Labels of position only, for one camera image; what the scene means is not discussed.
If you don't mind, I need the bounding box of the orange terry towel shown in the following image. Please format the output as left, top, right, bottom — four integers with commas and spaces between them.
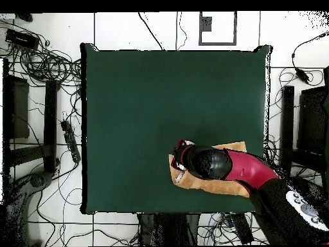
168, 140, 251, 198

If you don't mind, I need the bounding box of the black inline power adapter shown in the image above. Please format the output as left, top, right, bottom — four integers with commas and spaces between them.
295, 68, 310, 84

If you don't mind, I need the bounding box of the black floor cable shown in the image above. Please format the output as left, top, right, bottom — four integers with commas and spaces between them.
138, 12, 165, 51

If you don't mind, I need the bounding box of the black frame stand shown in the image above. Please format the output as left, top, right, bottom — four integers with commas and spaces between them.
2, 58, 60, 176
279, 66, 329, 178

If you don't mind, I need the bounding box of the dark grey pedestal leg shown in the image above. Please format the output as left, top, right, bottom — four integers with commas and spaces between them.
4, 171, 55, 246

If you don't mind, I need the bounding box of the black power strip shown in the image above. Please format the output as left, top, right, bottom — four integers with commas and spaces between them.
60, 120, 82, 163
229, 213, 254, 245

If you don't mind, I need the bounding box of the grey square floor frame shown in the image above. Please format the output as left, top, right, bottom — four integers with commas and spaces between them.
198, 11, 238, 46

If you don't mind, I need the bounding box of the black rectangular box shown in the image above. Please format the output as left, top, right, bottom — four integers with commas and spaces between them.
5, 28, 40, 50

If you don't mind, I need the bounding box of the black cable tangle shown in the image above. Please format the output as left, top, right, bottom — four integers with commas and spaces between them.
0, 20, 83, 88

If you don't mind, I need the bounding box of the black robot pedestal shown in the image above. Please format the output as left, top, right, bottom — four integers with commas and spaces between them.
137, 212, 200, 246

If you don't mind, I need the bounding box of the dark green table cloth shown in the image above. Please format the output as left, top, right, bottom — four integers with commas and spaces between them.
80, 43, 273, 215

